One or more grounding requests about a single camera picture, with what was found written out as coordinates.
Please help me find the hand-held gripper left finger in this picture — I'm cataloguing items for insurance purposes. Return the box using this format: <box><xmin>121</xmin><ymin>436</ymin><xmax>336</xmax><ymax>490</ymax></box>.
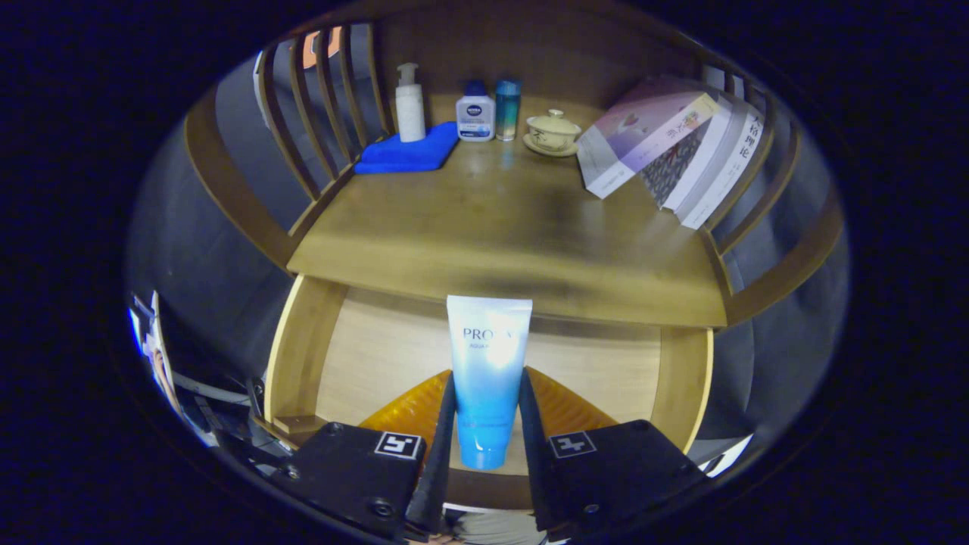
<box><xmin>269</xmin><ymin>371</ymin><xmax>458</xmax><ymax>540</ymax></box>

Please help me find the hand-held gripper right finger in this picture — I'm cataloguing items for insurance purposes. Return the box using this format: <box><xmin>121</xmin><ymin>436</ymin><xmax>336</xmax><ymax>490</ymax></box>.
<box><xmin>518</xmin><ymin>368</ymin><xmax>705</xmax><ymax>534</ymax></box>

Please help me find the blue and white tube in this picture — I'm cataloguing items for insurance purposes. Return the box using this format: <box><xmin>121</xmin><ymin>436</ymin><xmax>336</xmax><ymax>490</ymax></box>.
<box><xmin>446</xmin><ymin>295</ymin><xmax>534</xmax><ymax>471</ymax></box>

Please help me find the wooden drawer with black knob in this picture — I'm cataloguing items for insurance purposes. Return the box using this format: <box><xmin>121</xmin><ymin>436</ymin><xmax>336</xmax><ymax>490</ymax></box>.
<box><xmin>263</xmin><ymin>274</ymin><xmax>714</xmax><ymax>512</ymax></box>

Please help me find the wooden countertop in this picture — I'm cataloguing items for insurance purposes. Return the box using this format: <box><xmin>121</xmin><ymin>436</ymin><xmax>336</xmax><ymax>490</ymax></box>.
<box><xmin>286</xmin><ymin>95</ymin><xmax>729</xmax><ymax>329</ymax></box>

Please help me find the wooden cabinet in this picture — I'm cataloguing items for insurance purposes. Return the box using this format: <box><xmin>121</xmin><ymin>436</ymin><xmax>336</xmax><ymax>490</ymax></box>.
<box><xmin>184</xmin><ymin>8</ymin><xmax>845</xmax><ymax>330</ymax></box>

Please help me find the black backdrop cloth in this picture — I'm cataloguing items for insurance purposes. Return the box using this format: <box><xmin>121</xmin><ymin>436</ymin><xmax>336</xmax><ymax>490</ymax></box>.
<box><xmin>125</xmin><ymin>30</ymin><xmax>849</xmax><ymax>455</ymax></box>

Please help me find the computer monitor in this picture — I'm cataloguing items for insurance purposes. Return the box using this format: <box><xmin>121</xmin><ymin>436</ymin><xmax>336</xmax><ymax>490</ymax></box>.
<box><xmin>129</xmin><ymin>291</ymin><xmax>179</xmax><ymax>417</ymax></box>

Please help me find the blue folded cloth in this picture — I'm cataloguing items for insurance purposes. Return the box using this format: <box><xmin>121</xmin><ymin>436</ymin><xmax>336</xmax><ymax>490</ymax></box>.
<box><xmin>354</xmin><ymin>121</ymin><xmax>461</xmax><ymax>175</ymax></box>

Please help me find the patterned cover book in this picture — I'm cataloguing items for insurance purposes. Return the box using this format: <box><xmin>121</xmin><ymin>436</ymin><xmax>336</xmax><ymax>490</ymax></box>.
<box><xmin>640</xmin><ymin>95</ymin><xmax>735</xmax><ymax>213</ymax></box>

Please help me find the beige lidded tea cup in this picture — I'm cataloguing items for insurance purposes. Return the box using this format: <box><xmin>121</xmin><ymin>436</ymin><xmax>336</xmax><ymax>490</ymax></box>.
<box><xmin>523</xmin><ymin>109</ymin><xmax>582</xmax><ymax>158</ymax></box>

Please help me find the purple and white book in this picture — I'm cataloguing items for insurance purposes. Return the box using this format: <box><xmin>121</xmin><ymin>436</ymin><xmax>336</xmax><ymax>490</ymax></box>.
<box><xmin>577</xmin><ymin>74</ymin><xmax>720</xmax><ymax>200</ymax></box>

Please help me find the teal bottle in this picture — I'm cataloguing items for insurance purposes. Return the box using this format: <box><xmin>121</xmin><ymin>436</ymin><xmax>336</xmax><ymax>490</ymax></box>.
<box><xmin>495</xmin><ymin>78</ymin><xmax>522</xmax><ymax>142</ymax></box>

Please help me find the white bottle with blue cap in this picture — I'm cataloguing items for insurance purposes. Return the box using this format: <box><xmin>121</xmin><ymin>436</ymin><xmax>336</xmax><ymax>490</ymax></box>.
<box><xmin>456</xmin><ymin>79</ymin><xmax>497</xmax><ymax>142</ymax></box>

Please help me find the white spray bottle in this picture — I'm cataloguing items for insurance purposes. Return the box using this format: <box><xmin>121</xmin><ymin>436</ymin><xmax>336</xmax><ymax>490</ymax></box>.
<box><xmin>394</xmin><ymin>63</ymin><xmax>427</xmax><ymax>143</ymax></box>

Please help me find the white book with black lettering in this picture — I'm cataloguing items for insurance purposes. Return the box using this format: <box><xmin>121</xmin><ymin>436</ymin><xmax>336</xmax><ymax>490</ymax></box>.
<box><xmin>679</xmin><ymin>102</ymin><xmax>765</xmax><ymax>230</ymax></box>

